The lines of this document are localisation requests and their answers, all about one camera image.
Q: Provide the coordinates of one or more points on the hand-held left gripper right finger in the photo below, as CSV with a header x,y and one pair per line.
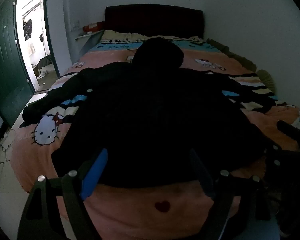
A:
x,y
202,175

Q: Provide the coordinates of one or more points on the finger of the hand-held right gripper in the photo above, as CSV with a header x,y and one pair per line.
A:
x,y
290,129
277,155

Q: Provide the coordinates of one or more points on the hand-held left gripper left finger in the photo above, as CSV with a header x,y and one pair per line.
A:
x,y
96,173

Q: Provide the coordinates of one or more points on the black hoodie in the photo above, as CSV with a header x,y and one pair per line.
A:
x,y
152,105

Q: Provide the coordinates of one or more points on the dark clothes pile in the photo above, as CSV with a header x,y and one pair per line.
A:
x,y
44,61

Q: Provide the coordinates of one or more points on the cartoon cat printed blanket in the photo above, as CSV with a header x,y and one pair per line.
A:
x,y
140,212

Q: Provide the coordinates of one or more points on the olive green blanket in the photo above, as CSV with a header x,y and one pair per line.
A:
x,y
240,58

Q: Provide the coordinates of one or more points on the white shoes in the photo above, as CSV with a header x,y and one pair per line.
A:
x,y
43,75

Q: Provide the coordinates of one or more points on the green door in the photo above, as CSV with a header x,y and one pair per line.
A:
x,y
5,67

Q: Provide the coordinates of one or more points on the red box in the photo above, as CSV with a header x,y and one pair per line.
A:
x,y
93,27

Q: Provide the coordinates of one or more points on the dark hanging cloth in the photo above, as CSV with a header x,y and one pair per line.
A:
x,y
28,30

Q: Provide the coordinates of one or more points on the dark red bed headboard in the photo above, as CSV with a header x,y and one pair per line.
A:
x,y
152,20

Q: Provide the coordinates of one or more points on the green door frame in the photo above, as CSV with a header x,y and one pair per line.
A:
x,y
51,42

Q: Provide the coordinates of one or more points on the white wall shelf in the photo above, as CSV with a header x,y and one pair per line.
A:
x,y
87,35

